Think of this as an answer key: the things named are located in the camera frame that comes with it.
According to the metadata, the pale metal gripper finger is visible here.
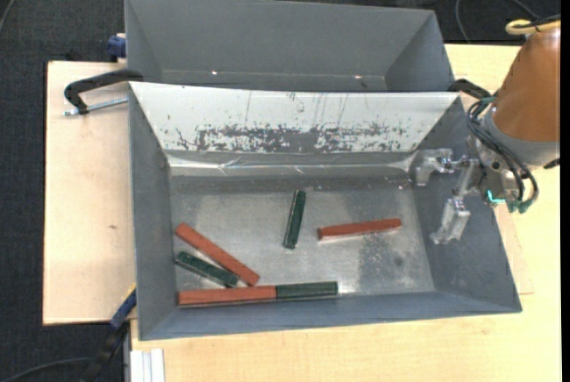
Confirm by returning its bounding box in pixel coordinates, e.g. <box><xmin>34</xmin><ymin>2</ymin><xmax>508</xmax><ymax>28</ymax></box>
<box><xmin>428</xmin><ymin>197</ymin><xmax>472</xmax><ymax>248</ymax></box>
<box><xmin>413</xmin><ymin>148</ymin><xmax>468</xmax><ymax>188</ymax></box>

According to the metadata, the dark green flat block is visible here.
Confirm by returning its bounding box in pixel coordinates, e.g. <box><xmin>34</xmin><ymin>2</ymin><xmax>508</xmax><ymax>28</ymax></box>
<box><xmin>282</xmin><ymin>189</ymin><xmax>308</xmax><ymax>250</ymax></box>
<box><xmin>174</xmin><ymin>250</ymin><xmax>240</xmax><ymax>289</ymax></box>
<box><xmin>274</xmin><ymin>280</ymin><xmax>339</xmax><ymax>300</ymax></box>

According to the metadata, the red-brown flat block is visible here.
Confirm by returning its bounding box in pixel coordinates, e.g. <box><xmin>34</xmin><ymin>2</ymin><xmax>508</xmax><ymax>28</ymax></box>
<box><xmin>316</xmin><ymin>217</ymin><xmax>403</xmax><ymax>244</ymax></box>
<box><xmin>174</xmin><ymin>222</ymin><xmax>261</xmax><ymax>288</ymax></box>
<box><xmin>177</xmin><ymin>285</ymin><xmax>278</xmax><ymax>307</ymax></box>

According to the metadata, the grey metal bin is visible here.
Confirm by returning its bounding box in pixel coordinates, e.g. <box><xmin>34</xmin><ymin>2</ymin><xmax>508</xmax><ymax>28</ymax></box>
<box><xmin>123</xmin><ymin>0</ymin><xmax>524</xmax><ymax>342</ymax></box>

